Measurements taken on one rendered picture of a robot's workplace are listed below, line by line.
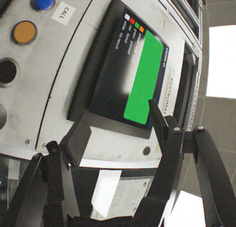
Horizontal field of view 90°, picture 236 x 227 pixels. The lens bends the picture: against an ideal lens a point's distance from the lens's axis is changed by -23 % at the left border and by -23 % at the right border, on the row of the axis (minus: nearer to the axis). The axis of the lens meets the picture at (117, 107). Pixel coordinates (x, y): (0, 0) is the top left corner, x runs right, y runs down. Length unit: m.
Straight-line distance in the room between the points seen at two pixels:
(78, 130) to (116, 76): 0.12
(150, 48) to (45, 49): 0.21
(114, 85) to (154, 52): 0.13
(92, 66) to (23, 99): 0.12
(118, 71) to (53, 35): 0.12
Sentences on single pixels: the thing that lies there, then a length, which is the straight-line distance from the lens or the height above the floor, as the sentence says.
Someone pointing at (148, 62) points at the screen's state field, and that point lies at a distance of 0.32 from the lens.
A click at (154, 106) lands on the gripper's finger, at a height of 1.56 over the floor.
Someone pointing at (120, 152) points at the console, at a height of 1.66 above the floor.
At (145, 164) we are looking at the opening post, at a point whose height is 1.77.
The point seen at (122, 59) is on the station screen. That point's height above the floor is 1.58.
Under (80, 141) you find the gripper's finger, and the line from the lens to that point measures 0.17.
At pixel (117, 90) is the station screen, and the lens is 0.25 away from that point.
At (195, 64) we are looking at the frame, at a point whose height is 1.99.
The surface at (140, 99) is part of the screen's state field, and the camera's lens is 0.30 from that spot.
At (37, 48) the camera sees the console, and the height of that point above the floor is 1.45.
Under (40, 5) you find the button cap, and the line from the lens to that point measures 0.25.
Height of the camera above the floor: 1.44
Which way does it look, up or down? 40 degrees up
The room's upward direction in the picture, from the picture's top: 111 degrees clockwise
